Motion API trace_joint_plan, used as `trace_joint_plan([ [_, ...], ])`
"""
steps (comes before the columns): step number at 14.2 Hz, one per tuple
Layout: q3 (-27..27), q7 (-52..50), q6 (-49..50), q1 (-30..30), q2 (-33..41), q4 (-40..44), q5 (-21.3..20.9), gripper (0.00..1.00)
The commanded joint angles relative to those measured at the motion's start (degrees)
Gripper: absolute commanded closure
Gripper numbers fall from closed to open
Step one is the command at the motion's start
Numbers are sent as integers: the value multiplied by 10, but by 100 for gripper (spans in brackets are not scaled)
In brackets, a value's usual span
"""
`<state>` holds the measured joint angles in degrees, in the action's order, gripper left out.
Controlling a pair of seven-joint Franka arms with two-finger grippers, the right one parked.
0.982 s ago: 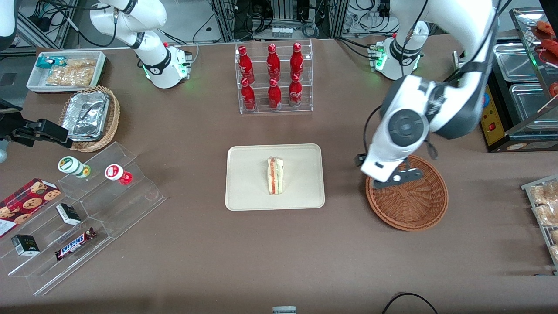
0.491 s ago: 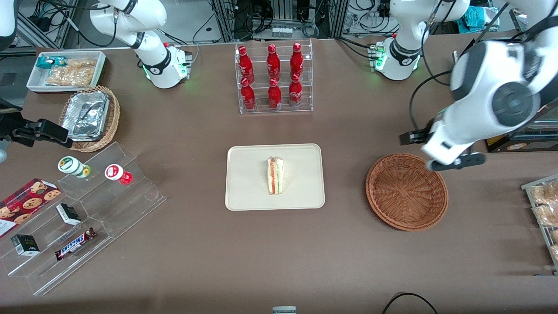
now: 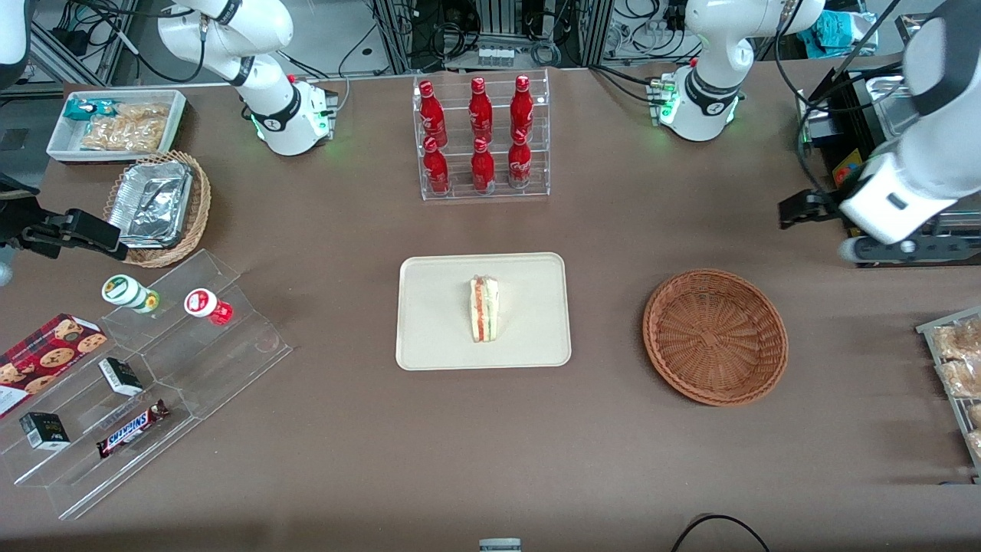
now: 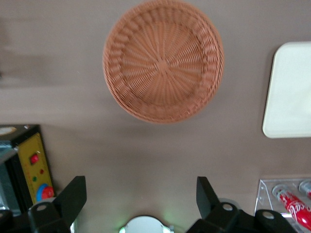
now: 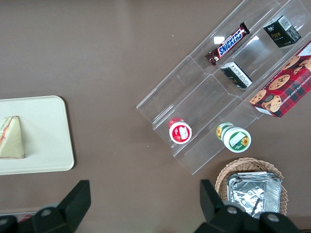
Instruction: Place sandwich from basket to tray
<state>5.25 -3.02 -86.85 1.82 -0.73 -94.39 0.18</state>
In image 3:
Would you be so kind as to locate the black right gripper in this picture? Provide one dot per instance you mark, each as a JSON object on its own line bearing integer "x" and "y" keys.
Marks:
{"x": 17, "y": 221}

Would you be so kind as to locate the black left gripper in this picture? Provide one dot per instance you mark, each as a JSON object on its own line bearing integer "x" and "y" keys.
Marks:
{"x": 826, "y": 204}

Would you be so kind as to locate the triangular sandwich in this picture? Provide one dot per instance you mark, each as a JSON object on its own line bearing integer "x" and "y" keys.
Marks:
{"x": 483, "y": 310}

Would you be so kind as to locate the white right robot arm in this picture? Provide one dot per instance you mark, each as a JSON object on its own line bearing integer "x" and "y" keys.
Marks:
{"x": 260, "y": 100}

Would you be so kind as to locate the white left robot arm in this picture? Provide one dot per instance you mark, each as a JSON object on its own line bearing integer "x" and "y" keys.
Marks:
{"x": 709, "y": 46}

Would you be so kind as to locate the light wicker basket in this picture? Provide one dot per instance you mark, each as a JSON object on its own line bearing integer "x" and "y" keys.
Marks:
{"x": 201, "y": 199}

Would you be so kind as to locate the round brown wicker basket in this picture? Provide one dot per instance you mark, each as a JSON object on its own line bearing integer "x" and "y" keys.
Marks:
{"x": 716, "y": 337}

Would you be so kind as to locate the beige plastic tray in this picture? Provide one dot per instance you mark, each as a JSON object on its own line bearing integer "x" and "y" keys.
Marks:
{"x": 437, "y": 314}

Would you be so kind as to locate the green lid white cup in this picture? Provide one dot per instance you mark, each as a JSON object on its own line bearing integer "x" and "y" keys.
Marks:
{"x": 123, "y": 290}

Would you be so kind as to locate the stack of foil trays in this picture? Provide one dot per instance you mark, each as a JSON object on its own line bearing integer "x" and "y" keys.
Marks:
{"x": 149, "y": 203}

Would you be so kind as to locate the white rectangular bin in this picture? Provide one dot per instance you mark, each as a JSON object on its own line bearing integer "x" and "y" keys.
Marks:
{"x": 60, "y": 144}

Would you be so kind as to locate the bag of beige crackers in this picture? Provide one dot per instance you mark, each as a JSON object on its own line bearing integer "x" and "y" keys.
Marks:
{"x": 126, "y": 129}

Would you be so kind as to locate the black food display case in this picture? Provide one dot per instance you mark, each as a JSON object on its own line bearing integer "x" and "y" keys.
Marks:
{"x": 858, "y": 107}

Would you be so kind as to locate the red lid white cup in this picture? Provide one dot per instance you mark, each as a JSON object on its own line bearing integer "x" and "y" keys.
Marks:
{"x": 203, "y": 303}

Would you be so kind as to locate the teal snack packet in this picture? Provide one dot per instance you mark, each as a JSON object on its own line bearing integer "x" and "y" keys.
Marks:
{"x": 83, "y": 109}

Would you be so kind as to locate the red cookie box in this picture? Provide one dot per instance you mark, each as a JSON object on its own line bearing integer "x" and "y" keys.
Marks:
{"x": 46, "y": 356}

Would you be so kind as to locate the small black white box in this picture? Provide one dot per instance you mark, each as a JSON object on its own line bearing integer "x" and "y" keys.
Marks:
{"x": 120, "y": 376}

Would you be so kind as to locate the clear acrylic stepped stand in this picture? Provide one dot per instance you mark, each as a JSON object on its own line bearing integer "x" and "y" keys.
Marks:
{"x": 222, "y": 360}

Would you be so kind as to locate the teal plastic bag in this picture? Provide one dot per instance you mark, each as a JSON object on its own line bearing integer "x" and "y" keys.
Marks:
{"x": 835, "y": 31}

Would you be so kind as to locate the Snickers chocolate bar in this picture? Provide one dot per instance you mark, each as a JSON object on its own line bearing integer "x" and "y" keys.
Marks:
{"x": 132, "y": 429}

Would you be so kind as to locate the wrapped pastry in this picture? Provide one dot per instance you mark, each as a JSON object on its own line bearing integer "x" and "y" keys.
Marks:
{"x": 962, "y": 339}
{"x": 975, "y": 414}
{"x": 962, "y": 377}
{"x": 975, "y": 443}

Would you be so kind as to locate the red cola bottle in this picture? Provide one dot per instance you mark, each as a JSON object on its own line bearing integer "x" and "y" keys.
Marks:
{"x": 522, "y": 107}
{"x": 520, "y": 162}
{"x": 483, "y": 167}
{"x": 431, "y": 115}
{"x": 480, "y": 111}
{"x": 437, "y": 169}

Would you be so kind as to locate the clear acrylic bottle rack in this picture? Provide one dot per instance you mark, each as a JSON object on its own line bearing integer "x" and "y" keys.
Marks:
{"x": 484, "y": 195}

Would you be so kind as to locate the white power strip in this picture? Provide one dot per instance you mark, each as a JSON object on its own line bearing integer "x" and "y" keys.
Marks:
{"x": 496, "y": 56}

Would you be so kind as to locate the small grey device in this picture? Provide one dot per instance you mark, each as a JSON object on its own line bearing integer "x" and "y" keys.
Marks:
{"x": 500, "y": 545}

